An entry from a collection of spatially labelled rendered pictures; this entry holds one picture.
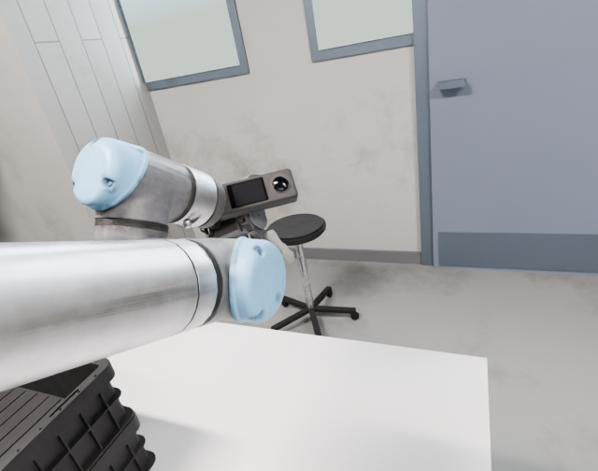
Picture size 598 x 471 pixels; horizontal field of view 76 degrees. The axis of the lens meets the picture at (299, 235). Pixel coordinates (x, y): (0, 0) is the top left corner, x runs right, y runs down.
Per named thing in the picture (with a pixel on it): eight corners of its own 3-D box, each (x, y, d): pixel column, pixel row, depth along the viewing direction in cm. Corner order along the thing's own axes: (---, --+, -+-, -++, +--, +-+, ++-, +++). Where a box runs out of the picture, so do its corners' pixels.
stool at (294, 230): (370, 300, 214) (360, 206, 190) (339, 356, 179) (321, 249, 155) (296, 288, 237) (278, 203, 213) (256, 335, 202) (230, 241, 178)
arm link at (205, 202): (191, 153, 47) (202, 215, 45) (216, 164, 51) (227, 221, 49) (149, 178, 51) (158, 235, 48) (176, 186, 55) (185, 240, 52)
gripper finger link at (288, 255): (271, 268, 68) (239, 235, 63) (299, 258, 66) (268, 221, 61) (268, 282, 66) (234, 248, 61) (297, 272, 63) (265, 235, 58)
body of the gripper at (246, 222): (223, 206, 65) (168, 189, 55) (264, 186, 62) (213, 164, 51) (232, 249, 63) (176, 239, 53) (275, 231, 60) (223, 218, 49)
